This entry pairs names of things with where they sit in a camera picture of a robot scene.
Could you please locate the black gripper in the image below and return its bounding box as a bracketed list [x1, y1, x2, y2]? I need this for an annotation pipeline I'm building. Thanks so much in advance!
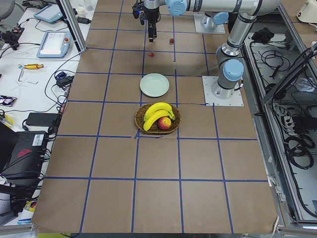
[139, 11, 160, 42]

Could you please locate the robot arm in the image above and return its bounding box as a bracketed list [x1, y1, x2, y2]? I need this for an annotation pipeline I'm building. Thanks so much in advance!
[211, 13, 257, 100]
[132, 0, 281, 47]

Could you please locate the light green plate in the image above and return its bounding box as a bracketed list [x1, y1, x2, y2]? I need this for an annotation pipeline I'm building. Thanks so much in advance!
[140, 73, 169, 97]

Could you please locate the yellow banana bunch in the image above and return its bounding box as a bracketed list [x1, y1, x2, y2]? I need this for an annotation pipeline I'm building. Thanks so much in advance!
[143, 102, 175, 131]

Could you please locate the woven wicker basket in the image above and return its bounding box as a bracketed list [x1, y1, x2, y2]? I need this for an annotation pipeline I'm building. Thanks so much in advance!
[135, 104, 181, 135]

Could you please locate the red yellow apple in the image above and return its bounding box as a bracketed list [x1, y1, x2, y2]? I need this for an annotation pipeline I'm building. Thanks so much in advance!
[158, 117, 171, 130]

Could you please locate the blue teach pendant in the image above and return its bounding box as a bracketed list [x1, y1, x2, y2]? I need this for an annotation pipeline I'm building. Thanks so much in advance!
[34, 4, 62, 23]
[37, 31, 72, 59]

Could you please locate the black power adapter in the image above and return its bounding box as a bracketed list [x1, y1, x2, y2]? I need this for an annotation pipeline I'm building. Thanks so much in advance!
[25, 113, 57, 127]

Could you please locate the black computer box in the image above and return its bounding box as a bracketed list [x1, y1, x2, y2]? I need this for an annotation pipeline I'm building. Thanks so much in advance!
[0, 123, 48, 179]

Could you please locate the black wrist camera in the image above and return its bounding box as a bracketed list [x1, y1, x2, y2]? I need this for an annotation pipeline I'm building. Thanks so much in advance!
[132, 1, 143, 19]

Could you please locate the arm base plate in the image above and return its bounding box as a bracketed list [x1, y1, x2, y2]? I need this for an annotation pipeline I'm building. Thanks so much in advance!
[194, 14, 225, 34]
[202, 76, 244, 107]

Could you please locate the aluminium frame post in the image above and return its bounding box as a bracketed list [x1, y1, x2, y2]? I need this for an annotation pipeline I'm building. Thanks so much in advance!
[56, 0, 86, 53]

